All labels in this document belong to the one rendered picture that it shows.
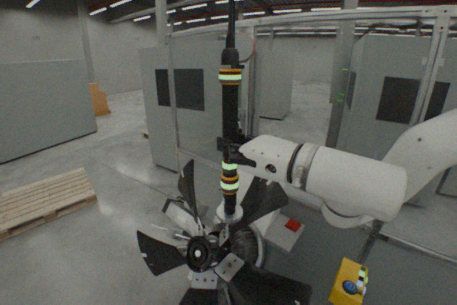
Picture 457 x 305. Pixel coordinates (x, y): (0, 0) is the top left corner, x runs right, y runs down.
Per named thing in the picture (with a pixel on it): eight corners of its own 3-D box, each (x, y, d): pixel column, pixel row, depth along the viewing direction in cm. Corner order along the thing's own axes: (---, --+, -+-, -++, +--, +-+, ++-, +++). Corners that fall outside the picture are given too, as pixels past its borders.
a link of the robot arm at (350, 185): (320, 171, 37) (323, 136, 32) (392, 193, 29) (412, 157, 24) (304, 203, 33) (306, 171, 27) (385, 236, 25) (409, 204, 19)
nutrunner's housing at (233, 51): (223, 215, 53) (221, 34, 37) (237, 216, 53) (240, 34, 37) (221, 225, 50) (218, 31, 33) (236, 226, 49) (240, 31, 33)
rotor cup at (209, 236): (206, 228, 76) (185, 227, 66) (237, 235, 68) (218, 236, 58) (200, 264, 70) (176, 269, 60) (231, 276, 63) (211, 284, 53)
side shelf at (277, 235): (256, 205, 137) (257, 202, 136) (303, 228, 116) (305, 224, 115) (236, 225, 120) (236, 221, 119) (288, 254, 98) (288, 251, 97)
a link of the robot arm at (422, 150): (422, 157, 39) (311, 203, 39) (451, 99, 30) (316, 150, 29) (458, 185, 32) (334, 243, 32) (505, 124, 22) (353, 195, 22)
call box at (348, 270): (336, 271, 75) (343, 256, 71) (360, 282, 69) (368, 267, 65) (325, 301, 63) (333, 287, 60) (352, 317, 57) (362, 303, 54)
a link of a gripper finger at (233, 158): (234, 171, 33) (224, 157, 38) (273, 163, 35) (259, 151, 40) (235, 166, 32) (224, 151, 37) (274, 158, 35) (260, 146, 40)
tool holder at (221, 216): (218, 200, 56) (218, 171, 52) (243, 201, 55) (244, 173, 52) (214, 223, 47) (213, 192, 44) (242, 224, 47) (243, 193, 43)
